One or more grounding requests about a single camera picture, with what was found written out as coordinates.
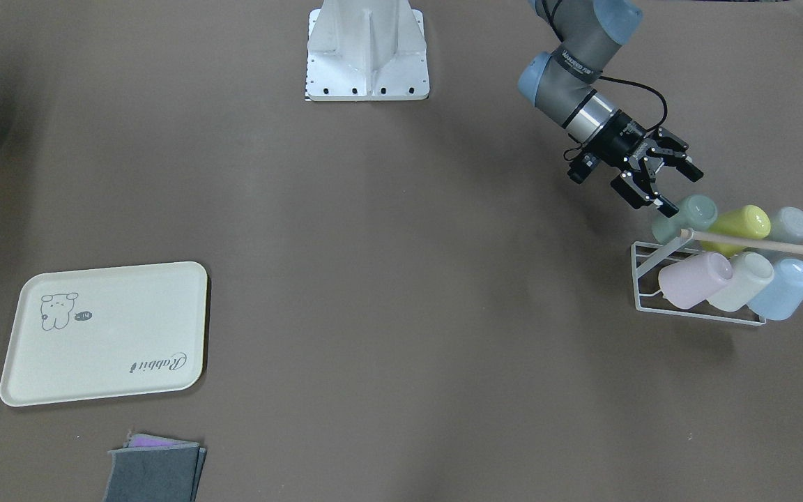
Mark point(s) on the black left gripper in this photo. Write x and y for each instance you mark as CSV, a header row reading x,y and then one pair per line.
x,y
615,137

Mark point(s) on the green cup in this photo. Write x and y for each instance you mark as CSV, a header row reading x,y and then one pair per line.
x,y
695,211

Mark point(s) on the white wire cup rack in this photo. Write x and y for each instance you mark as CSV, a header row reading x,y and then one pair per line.
x,y
647,259

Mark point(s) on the cream rabbit tray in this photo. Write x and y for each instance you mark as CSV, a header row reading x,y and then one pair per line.
x,y
110,332

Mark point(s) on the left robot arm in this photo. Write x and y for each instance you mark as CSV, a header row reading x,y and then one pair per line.
x,y
561,84

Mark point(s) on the yellow cup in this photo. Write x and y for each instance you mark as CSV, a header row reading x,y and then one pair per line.
x,y
750,221

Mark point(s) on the pink cup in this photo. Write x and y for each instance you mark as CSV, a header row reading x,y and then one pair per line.
x,y
691,281

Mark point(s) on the cream cup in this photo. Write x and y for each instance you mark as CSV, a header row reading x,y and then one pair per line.
x,y
752,272

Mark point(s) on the grey cup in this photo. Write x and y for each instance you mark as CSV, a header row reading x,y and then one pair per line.
x,y
786,225

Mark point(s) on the light blue cup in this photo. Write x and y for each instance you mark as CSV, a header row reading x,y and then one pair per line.
x,y
780,298

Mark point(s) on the grey folded cloth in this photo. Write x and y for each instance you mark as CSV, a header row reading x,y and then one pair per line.
x,y
155,468

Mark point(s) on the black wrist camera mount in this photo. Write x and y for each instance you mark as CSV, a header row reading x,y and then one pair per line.
x,y
582,166

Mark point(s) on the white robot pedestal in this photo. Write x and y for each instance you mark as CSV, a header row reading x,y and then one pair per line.
x,y
374,51

